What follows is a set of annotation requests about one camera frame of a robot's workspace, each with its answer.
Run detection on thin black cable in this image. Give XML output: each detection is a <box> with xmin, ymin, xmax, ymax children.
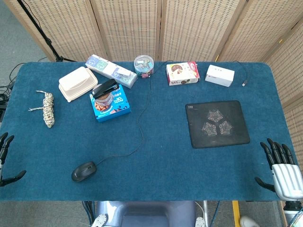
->
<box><xmin>94</xmin><ymin>60</ymin><xmax>249</xmax><ymax>166</ymax></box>

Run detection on blue cookie box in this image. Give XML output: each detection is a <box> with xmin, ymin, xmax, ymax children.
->
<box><xmin>89</xmin><ymin>84</ymin><xmax>132</xmax><ymax>123</ymax></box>

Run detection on black computer mouse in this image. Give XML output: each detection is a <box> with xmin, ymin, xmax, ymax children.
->
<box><xmin>71</xmin><ymin>161</ymin><xmax>97</xmax><ymax>183</ymax></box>

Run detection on cream plastic lunch box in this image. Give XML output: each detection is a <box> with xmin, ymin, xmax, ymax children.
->
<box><xmin>58</xmin><ymin>66</ymin><xmax>98</xmax><ymax>103</ymax></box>

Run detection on black tripod stand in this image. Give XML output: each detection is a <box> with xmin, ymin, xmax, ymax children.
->
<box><xmin>16</xmin><ymin>0</ymin><xmax>78</xmax><ymax>62</ymax></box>

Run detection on clear jar of binder clips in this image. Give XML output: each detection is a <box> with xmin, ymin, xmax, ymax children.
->
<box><xmin>134</xmin><ymin>54</ymin><xmax>155</xmax><ymax>80</ymax></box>

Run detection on white cardboard box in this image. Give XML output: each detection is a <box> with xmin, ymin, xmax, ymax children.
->
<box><xmin>205</xmin><ymin>64</ymin><xmax>235</xmax><ymax>87</ymax></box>

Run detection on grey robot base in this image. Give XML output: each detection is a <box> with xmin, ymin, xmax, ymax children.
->
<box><xmin>91</xmin><ymin>201</ymin><xmax>206</xmax><ymax>227</ymax></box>

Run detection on red white cookie box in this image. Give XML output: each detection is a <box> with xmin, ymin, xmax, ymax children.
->
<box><xmin>166</xmin><ymin>61</ymin><xmax>201</xmax><ymax>86</ymax></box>

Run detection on blue tablecloth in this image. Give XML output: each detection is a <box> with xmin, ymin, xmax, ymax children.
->
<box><xmin>0</xmin><ymin>61</ymin><xmax>293</xmax><ymax>202</ymax></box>

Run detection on braided rope bundle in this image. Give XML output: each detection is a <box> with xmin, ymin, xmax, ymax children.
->
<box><xmin>28</xmin><ymin>90</ymin><xmax>55</xmax><ymax>129</ymax></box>

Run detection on black stapler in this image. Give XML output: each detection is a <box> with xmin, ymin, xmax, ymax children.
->
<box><xmin>91</xmin><ymin>79</ymin><xmax>120</xmax><ymax>98</ymax></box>

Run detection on metal table leg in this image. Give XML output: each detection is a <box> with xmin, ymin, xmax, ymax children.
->
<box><xmin>203</xmin><ymin>201</ymin><xmax>210</xmax><ymax>227</ymax></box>

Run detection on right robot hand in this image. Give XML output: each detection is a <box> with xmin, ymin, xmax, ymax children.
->
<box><xmin>254</xmin><ymin>138</ymin><xmax>303</xmax><ymax>201</ymax></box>

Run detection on white shoe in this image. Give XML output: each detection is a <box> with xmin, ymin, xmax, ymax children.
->
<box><xmin>239</xmin><ymin>215</ymin><xmax>261</xmax><ymax>227</ymax></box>

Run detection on small white box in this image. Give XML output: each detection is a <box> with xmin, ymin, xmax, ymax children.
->
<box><xmin>117</xmin><ymin>68</ymin><xmax>132</xmax><ymax>80</ymax></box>

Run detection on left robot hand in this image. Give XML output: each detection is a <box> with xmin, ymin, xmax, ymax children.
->
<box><xmin>0</xmin><ymin>132</ymin><xmax>27</xmax><ymax>187</ymax></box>

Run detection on woven folding screen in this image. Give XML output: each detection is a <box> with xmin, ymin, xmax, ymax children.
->
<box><xmin>3</xmin><ymin>0</ymin><xmax>303</xmax><ymax>227</ymax></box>

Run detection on black floor cables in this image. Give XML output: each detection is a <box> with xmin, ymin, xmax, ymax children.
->
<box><xmin>0</xmin><ymin>56</ymin><xmax>48</xmax><ymax>119</ymax></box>

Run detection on black mouse pad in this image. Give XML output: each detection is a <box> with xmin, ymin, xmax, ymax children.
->
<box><xmin>185</xmin><ymin>100</ymin><xmax>251</xmax><ymax>149</ymax></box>

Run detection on long white tissue pack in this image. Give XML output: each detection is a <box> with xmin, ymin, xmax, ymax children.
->
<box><xmin>85</xmin><ymin>54</ymin><xmax>138</xmax><ymax>89</ymax></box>

